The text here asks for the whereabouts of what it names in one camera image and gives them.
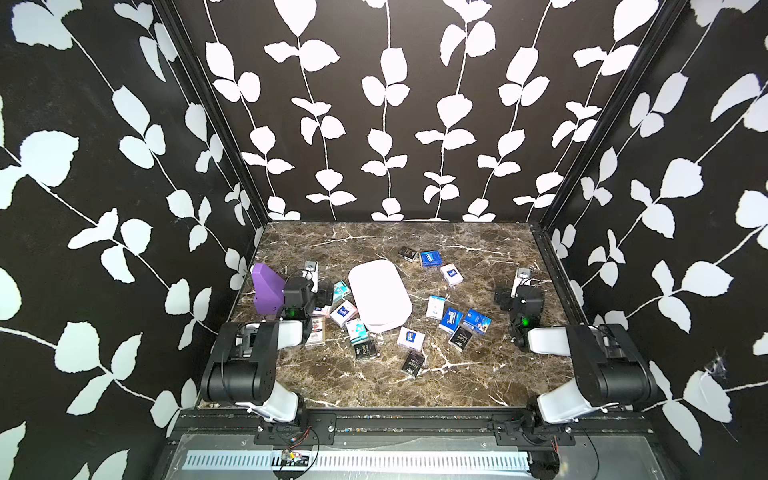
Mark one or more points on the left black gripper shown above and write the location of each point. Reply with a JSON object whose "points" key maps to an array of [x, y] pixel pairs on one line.
{"points": [[323, 295]]}

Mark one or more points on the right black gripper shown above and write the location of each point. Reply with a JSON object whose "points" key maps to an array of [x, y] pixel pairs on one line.
{"points": [[505, 302]]}

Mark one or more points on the blue patterned tissue pack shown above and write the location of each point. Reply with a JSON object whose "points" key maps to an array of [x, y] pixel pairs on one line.
{"points": [[477, 321]]}

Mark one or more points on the dark blue Tempo tissue pack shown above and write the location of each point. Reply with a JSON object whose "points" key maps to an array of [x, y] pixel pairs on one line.
{"points": [[431, 259]]}

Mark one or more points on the white Tempo tissue pack front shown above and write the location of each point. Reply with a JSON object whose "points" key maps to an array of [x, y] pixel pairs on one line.
{"points": [[411, 339]]}

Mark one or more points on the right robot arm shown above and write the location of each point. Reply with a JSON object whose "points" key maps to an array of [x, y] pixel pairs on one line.
{"points": [[608, 369]]}

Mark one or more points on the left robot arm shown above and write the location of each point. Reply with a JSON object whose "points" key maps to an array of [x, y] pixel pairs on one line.
{"points": [[242, 366]]}

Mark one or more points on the white plastic storage box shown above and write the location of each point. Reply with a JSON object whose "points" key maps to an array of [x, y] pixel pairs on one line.
{"points": [[379, 293]]}

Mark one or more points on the purple plastic object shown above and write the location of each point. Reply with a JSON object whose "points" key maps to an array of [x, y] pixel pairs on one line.
{"points": [[268, 288]]}

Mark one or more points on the white red tissue pack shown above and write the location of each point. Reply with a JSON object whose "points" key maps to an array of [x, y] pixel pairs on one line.
{"points": [[317, 335]]}

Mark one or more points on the teal bear tissue pack back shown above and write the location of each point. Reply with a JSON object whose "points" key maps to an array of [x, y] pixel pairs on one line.
{"points": [[340, 292]]}

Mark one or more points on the teal bear tissue pack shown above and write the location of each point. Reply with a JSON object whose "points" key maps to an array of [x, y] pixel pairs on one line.
{"points": [[340, 292], [357, 331]]}

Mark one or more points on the teal bear tissue pack front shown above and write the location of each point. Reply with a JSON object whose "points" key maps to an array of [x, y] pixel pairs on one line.
{"points": [[357, 331]]}

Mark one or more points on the black tissue pack right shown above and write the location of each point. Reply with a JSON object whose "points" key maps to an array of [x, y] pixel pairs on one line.
{"points": [[461, 338]]}

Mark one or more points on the black tissue pack middle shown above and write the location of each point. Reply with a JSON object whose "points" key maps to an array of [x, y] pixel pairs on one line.
{"points": [[365, 350]]}

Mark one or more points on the black Face tissue pack far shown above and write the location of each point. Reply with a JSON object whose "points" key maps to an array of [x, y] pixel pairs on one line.
{"points": [[407, 253]]}

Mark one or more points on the black tissue pack front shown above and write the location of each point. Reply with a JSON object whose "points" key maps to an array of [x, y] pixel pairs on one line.
{"points": [[413, 363]]}

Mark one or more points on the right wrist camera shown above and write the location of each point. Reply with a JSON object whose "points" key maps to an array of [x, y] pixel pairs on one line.
{"points": [[522, 277]]}

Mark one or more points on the black mounting rail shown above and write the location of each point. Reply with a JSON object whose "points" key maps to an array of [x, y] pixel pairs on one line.
{"points": [[505, 426]]}

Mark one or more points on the white perforated cable duct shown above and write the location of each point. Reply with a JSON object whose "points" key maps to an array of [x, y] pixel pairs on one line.
{"points": [[429, 462]]}

